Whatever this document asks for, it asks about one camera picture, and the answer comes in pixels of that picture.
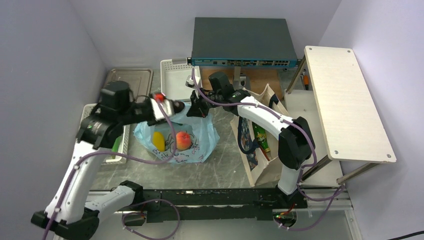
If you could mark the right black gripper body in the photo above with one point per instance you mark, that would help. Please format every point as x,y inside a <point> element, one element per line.
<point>215,96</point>

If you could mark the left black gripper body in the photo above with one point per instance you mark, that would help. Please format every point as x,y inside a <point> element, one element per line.
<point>138,112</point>

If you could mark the light blue plastic grocery bag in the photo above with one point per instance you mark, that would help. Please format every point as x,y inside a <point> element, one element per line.
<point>203,136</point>

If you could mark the yellow lemon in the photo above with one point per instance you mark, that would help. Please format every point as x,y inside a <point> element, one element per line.
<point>158,140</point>

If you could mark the orange peach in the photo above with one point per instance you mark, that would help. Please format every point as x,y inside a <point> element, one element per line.
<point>183,140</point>

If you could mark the green chili pepper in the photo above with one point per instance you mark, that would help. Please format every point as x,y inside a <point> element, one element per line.
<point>117,143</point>

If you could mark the green glass bottle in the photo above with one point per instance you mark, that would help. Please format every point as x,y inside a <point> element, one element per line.
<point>261,137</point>

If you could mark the beige canvas tote bag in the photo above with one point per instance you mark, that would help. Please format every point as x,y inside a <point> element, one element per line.
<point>261,168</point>

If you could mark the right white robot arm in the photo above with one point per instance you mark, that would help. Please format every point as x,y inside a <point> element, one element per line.
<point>295,143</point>

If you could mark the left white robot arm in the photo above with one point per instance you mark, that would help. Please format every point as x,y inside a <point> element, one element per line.
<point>69,215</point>

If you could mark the metal monitor stand base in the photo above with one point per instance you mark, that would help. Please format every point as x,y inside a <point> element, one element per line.
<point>240,80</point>

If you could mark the metal tray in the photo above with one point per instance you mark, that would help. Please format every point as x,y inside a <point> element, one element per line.
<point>139,79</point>

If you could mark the wooden board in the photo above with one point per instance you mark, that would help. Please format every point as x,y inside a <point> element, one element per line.
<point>259,77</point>

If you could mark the white perforated basket rear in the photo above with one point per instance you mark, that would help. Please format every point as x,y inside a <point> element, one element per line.
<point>173,74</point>

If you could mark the white perforated basket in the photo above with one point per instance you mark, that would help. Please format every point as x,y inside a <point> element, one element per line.
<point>173,74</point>
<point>121,144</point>

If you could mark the white perforated basket left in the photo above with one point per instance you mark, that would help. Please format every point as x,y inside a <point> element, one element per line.
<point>121,144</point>

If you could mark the orange object behind shelf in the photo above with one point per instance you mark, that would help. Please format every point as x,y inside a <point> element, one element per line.
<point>305,82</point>

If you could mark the white shelf table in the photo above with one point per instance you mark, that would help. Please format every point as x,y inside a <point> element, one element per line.
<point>349,136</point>

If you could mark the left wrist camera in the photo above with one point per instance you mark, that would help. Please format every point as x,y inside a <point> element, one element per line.
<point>162,107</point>

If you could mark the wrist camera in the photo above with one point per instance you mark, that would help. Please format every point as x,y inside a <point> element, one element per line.
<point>190,82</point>
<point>162,107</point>

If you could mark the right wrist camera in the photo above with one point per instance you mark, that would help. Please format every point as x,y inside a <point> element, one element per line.
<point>190,82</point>

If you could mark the network switch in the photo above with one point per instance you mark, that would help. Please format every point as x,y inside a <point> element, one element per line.
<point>242,42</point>

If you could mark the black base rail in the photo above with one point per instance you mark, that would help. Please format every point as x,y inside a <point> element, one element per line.
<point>261,204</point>

